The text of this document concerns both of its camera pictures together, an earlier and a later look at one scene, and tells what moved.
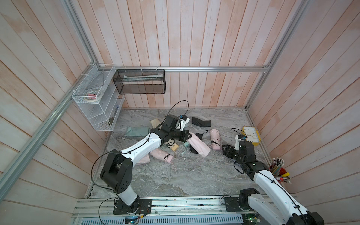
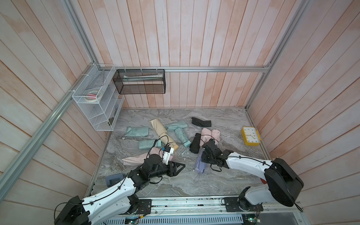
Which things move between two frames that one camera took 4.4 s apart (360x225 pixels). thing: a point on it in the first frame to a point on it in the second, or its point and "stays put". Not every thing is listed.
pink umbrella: x=215 y=139 stays put
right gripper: x=229 y=149 to x=203 y=154
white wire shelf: x=98 y=94 stays put
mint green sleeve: x=137 y=131 stays put
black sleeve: x=200 y=123 stays put
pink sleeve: x=199 y=146 to x=206 y=135
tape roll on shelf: x=92 y=96 stays put
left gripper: x=183 y=138 to x=174 y=172
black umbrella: x=199 y=135 stays put
